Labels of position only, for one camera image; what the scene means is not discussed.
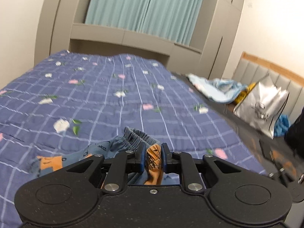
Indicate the dark quilted bed sheet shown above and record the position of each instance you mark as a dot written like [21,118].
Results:
[251,142]

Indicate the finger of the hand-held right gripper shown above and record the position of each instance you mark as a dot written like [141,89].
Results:
[285,175]

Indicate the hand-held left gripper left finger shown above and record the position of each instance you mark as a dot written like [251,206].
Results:
[142,158]

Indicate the silver shopping bag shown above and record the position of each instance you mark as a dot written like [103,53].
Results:
[258,106]

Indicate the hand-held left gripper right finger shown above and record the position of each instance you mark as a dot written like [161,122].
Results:
[164,158]

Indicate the grey padded headboard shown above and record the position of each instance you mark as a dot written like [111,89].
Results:
[268,71]

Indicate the blue pants with orange print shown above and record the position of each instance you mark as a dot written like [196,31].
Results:
[123,152]

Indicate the beige built-in wardrobe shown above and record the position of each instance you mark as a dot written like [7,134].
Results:
[142,38]

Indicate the yellow bag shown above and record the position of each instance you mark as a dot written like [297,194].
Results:
[245,94]

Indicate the black object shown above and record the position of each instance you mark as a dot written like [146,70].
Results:
[295,133]

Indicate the light blue crumpled cloth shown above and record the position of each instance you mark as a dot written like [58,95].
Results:
[216,87]

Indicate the teal curtain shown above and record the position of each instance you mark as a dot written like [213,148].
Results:
[177,11]
[118,4]

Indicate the blue plastic bag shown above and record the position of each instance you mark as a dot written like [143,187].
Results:
[282,125]

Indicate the purple checked floral blanket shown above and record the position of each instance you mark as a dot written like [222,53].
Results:
[106,95]

